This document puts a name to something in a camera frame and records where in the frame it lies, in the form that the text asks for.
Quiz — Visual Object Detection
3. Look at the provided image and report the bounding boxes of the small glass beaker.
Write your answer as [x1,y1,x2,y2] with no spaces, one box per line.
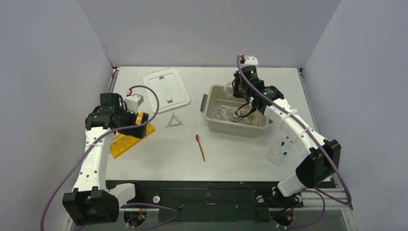
[229,111,241,122]

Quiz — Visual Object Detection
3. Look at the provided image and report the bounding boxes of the yellow test tube rack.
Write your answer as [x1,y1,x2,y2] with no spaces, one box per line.
[110,115,155,159]

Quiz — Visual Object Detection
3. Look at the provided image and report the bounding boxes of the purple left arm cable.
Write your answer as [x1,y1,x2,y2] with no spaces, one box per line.
[39,85,160,231]

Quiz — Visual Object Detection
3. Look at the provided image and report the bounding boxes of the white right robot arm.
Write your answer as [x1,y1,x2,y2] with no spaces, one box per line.
[233,65,341,205]

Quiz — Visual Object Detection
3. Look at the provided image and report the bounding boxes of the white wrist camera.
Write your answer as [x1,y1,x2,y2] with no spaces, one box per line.
[124,90,144,114]
[239,54,258,67]

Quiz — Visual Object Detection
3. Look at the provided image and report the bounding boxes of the aluminium rail frame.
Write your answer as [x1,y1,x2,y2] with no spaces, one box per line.
[61,181,349,231]

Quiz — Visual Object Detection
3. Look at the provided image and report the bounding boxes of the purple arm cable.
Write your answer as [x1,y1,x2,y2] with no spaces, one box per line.
[39,85,160,231]
[236,54,352,230]

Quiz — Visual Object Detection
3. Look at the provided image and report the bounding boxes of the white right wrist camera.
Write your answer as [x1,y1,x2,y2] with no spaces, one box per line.
[239,54,258,67]

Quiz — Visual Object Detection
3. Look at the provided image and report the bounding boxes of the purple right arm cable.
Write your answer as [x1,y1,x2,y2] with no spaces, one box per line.
[236,54,352,230]

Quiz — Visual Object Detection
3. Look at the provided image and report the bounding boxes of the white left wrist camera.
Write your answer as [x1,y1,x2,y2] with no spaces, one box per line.
[124,90,144,114]

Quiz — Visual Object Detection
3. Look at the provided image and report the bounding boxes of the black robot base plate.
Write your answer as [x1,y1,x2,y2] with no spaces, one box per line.
[105,180,337,224]

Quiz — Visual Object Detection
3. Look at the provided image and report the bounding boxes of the beige plastic bin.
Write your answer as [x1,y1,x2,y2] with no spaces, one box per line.
[200,84,269,138]

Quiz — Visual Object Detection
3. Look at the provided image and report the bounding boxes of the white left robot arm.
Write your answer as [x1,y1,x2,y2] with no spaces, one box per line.
[62,93,144,226]

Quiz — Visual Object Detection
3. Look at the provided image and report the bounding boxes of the white bin lid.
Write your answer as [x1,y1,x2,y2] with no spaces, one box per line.
[142,67,191,113]

